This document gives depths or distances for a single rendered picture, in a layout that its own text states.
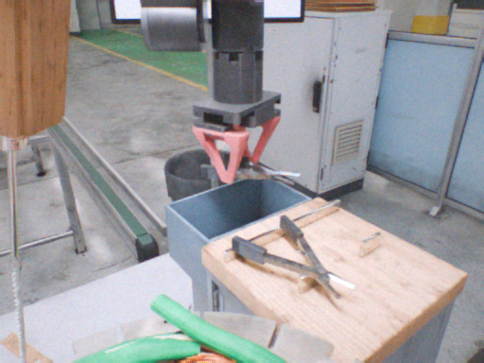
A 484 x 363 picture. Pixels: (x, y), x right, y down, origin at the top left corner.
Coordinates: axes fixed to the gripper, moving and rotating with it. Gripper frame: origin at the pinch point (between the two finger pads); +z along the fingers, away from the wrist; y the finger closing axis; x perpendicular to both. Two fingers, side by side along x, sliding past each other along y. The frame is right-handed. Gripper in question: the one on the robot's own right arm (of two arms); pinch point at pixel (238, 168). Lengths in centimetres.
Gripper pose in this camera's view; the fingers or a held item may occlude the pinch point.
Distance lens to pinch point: 49.5
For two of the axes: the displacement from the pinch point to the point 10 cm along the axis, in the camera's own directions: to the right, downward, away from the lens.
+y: -5.3, 3.7, -7.6
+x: 8.5, 2.3, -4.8
